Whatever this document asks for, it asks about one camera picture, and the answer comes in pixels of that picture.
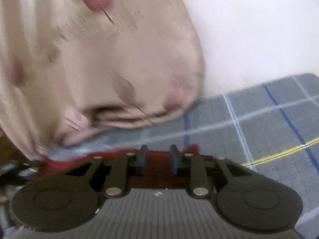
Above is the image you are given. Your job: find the dark red knitted garment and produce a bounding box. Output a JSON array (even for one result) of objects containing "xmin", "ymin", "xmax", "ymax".
[{"xmin": 31, "ymin": 144, "xmax": 199, "ymax": 191}]

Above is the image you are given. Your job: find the grey plaid bed sheet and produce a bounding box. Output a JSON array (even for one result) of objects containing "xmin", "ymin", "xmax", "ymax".
[{"xmin": 49, "ymin": 73, "xmax": 318, "ymax": 238}]

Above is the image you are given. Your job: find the beige floral duvet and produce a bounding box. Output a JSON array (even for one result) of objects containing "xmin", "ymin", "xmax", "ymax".
[{"xmin": 1, "ymin": 0, "xmax": 204, "ymax": 159}]

